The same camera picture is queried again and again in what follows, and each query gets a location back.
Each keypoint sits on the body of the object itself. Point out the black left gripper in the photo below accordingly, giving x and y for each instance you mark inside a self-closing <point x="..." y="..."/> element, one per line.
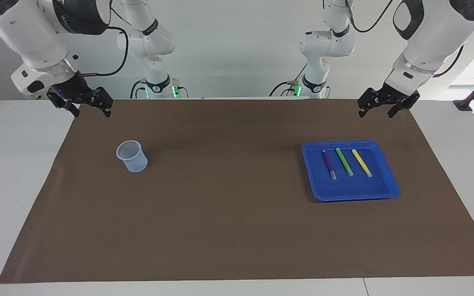
<point x="391" y="96"/>

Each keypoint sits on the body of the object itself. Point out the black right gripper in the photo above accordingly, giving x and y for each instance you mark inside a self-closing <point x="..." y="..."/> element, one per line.
<point x="72" y="88"/>

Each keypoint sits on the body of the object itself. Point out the yellow marker pen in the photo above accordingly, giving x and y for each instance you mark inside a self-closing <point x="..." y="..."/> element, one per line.
<point x="361" y="162"/>

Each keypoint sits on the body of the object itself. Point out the green marker pen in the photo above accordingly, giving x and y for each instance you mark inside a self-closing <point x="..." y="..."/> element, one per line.
<point x="344" y="161"/>

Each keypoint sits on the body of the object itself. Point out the purple marker pen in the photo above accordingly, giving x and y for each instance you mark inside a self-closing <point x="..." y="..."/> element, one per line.
<point x="328" y="162"/>

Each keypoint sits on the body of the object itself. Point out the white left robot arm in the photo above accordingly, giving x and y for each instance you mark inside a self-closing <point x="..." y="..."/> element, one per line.
<point x="434" y="33"/>

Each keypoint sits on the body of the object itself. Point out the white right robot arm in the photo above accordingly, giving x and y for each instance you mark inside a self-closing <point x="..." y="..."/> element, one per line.
<point x="27" y="33"/>

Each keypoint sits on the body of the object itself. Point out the translucent plastic cup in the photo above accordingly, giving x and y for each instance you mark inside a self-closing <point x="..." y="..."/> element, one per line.
<point x="136" y="162"/>

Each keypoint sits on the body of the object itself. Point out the blue plastic tray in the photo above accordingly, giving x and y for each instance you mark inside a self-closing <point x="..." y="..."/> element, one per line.
<point x="356" y="187"/>

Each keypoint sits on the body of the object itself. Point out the brown table mat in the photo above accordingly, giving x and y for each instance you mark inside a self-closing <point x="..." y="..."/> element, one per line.
<point x="237" y="205"/>

